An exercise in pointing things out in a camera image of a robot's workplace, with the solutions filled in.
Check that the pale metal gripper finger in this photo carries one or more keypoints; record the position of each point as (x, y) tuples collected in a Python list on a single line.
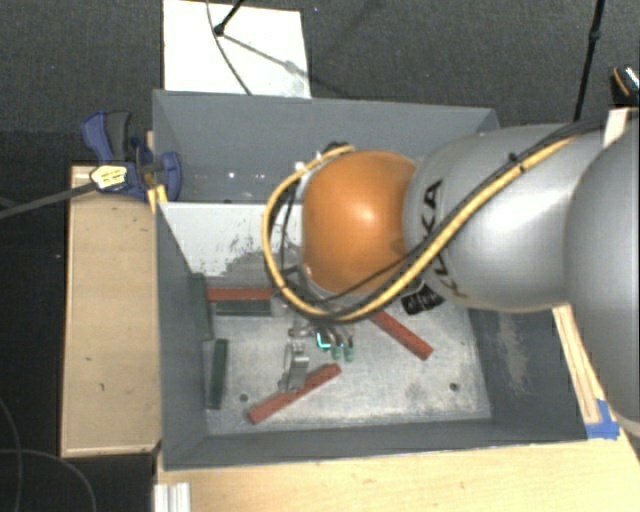
[(301, 371), (287, 367)]

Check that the red-brown flat block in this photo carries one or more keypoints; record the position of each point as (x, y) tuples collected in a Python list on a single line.
[(280, 401), (237, 293), (405, 336)]

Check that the dark green flat block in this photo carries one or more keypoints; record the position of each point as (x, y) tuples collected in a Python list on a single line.
[(216, 372), (242, 307)]

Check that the grey metal bin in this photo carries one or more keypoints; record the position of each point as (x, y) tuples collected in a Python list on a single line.
[(400, 390)]

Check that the pale wood board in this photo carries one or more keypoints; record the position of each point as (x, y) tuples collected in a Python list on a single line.
[(112, 325)]

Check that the black cylinder on white bracket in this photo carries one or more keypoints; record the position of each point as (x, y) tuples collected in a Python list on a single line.
[(422, 301)]

